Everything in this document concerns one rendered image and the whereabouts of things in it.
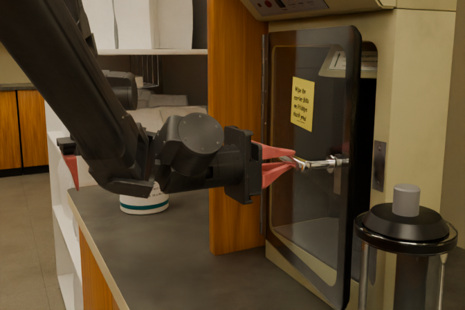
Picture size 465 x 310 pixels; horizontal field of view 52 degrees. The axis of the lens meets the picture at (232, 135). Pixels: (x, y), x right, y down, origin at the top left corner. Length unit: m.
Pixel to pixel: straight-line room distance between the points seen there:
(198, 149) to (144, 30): 1.30
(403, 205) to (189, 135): 0.25
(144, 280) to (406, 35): 0.61
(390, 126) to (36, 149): 5.11
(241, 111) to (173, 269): 0.34
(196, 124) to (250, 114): 0.41
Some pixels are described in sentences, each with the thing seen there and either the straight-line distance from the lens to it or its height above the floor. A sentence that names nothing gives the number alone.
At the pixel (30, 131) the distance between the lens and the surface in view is 5.55.
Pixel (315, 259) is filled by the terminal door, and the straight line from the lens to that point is 0.77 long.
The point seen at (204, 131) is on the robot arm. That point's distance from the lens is 0.55.
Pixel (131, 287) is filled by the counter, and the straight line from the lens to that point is 0.90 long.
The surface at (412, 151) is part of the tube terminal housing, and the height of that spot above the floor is 1.22.
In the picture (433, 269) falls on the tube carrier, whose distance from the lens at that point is 0.55.
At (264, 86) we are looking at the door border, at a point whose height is 1.29.
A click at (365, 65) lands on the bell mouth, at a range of 0.75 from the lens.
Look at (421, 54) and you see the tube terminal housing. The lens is 0.69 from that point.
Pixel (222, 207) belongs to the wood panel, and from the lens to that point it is 0.97.
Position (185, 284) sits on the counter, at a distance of 0.90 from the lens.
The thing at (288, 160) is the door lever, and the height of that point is 1.20.
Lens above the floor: 1.36
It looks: 10 degrees down
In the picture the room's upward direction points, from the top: straight up
